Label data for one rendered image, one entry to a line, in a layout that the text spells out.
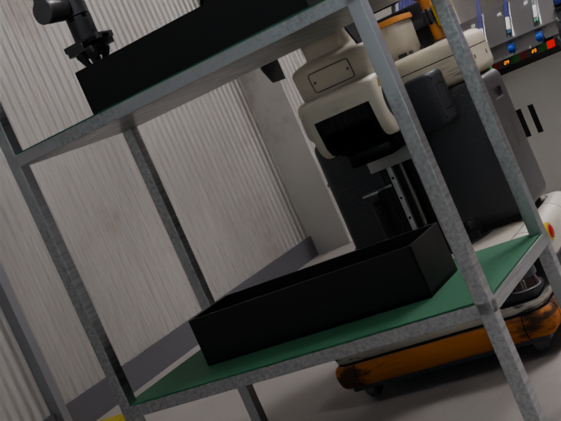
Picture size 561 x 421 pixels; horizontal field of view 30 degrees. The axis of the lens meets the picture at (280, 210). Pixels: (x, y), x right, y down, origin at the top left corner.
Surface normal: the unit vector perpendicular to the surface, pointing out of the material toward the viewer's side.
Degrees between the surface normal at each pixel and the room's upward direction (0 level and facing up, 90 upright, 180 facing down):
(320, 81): 98
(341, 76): 98
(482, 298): 90
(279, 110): 90
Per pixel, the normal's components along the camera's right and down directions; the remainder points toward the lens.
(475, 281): -0.44, 0.26
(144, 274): 0.81, -0.32
